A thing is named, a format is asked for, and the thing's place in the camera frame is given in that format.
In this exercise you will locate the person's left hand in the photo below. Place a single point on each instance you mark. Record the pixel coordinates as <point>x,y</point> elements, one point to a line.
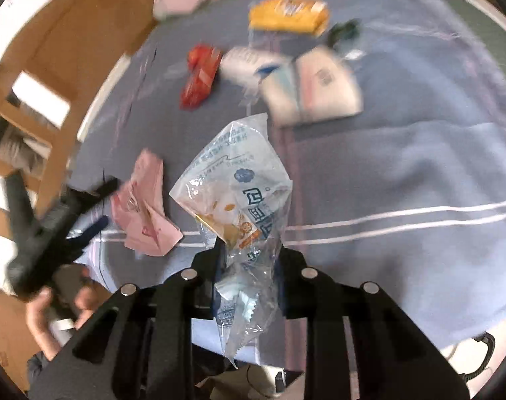
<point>38,321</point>

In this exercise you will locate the wooden bunk bed frame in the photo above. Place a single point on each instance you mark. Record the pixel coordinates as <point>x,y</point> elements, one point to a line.
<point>90,29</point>

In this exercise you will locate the yellow snack packet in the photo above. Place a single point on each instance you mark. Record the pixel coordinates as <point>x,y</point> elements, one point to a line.
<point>288,12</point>

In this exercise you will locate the red wrapper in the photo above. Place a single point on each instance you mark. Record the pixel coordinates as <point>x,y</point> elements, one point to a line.
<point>200,77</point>

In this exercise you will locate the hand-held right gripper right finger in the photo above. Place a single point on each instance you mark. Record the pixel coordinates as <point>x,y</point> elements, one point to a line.
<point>290,266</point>

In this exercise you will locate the white and blue packet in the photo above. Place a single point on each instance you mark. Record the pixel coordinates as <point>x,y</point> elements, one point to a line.
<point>253,64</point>

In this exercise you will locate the dark green plastic wrapper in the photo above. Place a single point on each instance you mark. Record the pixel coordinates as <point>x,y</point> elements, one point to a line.
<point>344,31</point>

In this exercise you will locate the blue checked blanket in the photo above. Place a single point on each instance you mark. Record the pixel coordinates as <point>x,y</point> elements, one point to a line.
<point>403,166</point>

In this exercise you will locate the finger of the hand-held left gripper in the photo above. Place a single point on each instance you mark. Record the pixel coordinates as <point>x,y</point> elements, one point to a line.
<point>102,191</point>
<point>92,229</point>

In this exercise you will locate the pink wrapper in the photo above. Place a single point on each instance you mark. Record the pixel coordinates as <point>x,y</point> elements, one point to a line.
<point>146,216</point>

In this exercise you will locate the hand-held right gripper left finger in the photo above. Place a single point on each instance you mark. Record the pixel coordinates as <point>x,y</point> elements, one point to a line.
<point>207,266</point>

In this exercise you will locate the white and pink flat packet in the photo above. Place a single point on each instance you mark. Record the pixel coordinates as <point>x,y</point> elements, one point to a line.
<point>323,87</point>

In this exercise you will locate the clear printed plastic packet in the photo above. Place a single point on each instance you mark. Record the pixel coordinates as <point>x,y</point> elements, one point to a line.
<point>232,200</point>

